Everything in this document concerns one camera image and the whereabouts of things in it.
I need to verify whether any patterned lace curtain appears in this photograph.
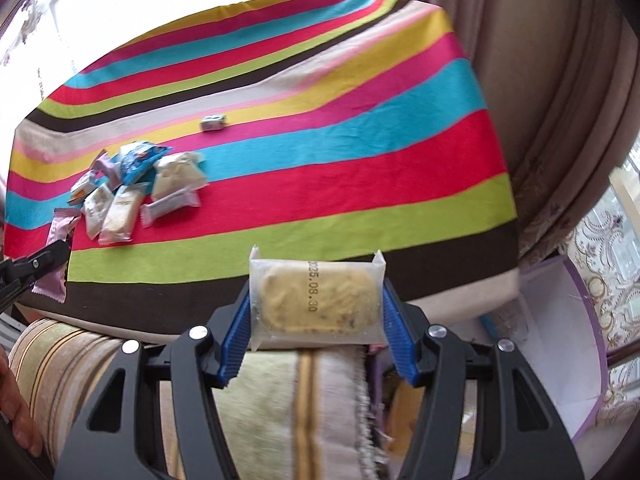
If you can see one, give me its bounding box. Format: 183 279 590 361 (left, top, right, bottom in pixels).
520 135 640 421

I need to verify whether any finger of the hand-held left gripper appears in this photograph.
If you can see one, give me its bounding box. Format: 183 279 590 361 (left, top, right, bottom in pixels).
0 239 71 311

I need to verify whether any beige cookie clear packet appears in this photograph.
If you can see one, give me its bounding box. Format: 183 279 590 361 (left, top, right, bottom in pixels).
97 185 148 246

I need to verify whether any small blue snack packet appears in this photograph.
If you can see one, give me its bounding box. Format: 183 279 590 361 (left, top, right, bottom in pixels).
117 141 173 186

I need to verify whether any person's left hand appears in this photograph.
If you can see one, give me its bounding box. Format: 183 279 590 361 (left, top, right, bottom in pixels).
0 347 45 456

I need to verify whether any striped colourful tablecloth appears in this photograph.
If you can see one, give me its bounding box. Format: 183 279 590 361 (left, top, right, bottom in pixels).
2 0 521 336

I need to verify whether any beige curtain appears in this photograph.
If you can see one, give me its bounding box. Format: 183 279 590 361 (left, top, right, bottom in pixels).
370 0 640 261

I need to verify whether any yellow cookie clear packet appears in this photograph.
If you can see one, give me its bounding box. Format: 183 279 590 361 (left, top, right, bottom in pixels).
248 245 387 351

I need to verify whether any striped beige towel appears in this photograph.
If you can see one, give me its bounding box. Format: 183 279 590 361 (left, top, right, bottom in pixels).
7 317 391 480

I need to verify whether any pale cookies clear packet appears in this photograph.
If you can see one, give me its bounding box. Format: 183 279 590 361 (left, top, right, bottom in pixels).
150 152 210 201

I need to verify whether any sheer white window curtain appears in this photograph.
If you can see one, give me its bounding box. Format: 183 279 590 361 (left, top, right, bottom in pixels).
0 0 101 111

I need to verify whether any white and orange snack packet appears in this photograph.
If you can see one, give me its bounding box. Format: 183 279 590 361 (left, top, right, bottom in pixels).
69 170 101 206

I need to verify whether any pink snack bar packet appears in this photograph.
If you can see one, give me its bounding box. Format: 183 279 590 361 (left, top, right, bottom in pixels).
94 151 123 191
31 208 83 303

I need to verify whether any small white snack packet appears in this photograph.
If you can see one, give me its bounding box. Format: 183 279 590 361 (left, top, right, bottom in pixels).
140 191 201 228

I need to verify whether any purple and white paper box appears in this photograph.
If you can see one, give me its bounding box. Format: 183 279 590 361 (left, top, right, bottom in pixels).
480 255 608 443

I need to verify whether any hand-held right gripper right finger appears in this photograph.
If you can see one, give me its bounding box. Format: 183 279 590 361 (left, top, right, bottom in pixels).
382 280 586 480

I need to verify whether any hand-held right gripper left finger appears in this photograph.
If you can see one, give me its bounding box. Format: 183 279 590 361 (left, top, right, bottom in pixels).
52 290 252 480

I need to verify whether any white printed snack packet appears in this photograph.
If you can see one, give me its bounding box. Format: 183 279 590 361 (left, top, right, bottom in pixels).
82 182 116 240

